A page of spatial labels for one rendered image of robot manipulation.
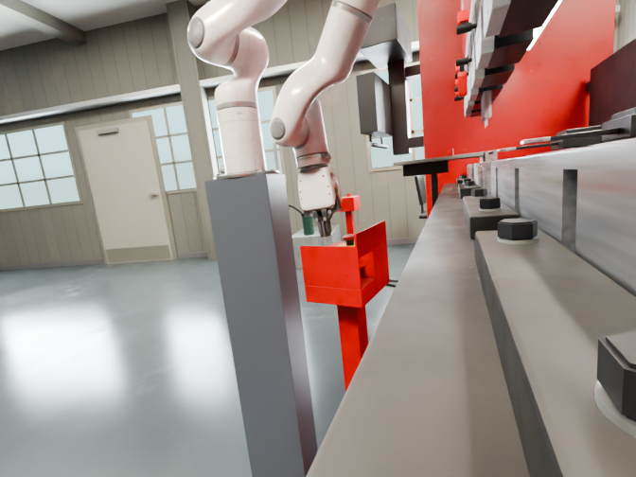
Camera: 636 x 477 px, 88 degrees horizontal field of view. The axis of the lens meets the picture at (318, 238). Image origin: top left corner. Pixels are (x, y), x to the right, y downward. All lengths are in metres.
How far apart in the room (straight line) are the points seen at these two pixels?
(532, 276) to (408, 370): 0.09
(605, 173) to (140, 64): 5.82
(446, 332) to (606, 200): 0.11
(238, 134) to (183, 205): 4.51
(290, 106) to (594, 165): 0.60
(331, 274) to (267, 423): 0.56
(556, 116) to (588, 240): 1.87
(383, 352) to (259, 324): 0.83
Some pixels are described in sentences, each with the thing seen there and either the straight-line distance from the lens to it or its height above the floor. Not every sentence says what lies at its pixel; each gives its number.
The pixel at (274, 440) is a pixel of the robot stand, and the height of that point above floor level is 0.19.
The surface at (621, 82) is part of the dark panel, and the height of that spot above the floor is 1.21.
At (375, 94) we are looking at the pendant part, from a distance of 2.28.
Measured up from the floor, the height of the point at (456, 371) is 0.88.
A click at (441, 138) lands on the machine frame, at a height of 1.13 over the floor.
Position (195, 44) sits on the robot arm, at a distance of 1.01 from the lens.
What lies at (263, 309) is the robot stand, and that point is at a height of 0.62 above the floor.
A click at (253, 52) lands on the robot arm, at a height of 1.33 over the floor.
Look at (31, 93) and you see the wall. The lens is 7.14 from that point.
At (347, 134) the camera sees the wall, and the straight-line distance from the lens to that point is 4.62.
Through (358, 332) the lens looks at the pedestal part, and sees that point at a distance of 0.92.
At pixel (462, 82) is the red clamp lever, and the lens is 1.06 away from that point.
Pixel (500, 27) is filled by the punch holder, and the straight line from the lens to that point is 0.68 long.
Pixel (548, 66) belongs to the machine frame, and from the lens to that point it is 2.14.
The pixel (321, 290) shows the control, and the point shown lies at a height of 0.70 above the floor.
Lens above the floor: 0.97
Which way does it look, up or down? 10 degrees down
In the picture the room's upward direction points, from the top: 6 degrees counter-clockwise
